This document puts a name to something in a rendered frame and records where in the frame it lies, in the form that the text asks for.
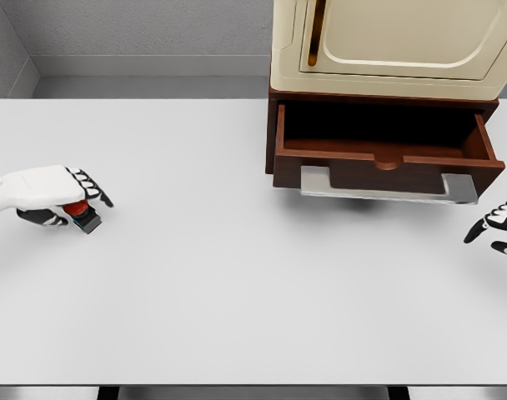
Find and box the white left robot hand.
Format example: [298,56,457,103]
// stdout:
[10,164,114,228]

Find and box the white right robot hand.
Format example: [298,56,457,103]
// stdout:
[463,200,507,262]

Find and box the red button grey switch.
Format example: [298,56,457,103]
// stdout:
[61,200,103,235]

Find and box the brown wooden drawer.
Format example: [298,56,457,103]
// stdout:
[272,101,506,203]

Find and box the cream and brown cabinet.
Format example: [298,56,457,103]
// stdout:
[264,0,507,175]

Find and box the grey metal drawer handle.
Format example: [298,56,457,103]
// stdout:
[299,165,479,206]

